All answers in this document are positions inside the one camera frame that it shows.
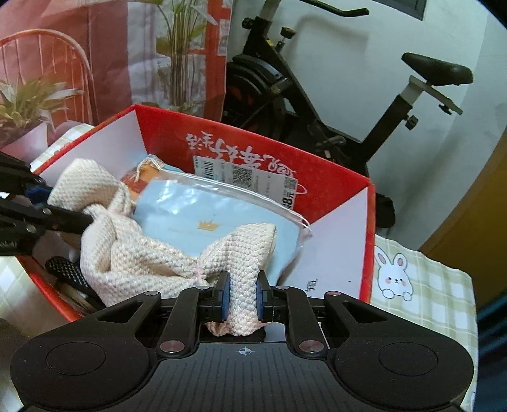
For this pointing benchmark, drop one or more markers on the cream knitted cloth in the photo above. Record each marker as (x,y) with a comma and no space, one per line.
(150,253)

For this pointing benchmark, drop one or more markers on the red printed backdrop cloth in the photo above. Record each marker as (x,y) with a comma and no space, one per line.
(111,59)

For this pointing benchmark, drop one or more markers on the dark window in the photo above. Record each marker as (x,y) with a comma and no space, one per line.
(419,8)

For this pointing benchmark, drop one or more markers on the orange bagged packet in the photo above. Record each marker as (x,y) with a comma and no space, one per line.
(147,175)

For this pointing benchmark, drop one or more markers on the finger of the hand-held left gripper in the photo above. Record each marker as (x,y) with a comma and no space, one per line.
(59,216)
(37,193)

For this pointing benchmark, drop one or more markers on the wooden door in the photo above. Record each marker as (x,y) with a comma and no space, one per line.
(475,222)

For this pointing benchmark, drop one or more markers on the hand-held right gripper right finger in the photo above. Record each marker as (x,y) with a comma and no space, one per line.
(260,297)

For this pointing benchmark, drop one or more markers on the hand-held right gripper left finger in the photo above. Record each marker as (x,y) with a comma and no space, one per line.
(225,297)

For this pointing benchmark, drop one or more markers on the green checked bunny tablecloth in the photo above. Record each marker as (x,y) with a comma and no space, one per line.
(435,285)

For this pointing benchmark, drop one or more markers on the black mesh item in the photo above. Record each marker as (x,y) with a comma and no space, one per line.
(71,273)

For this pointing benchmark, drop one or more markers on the black exercise bike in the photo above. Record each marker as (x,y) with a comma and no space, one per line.
(277,71)

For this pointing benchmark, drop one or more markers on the light blue bagged packet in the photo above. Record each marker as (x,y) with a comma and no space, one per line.
(190,206)

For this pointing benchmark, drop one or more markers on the red cardboard box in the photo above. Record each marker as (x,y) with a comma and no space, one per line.
(340,186)

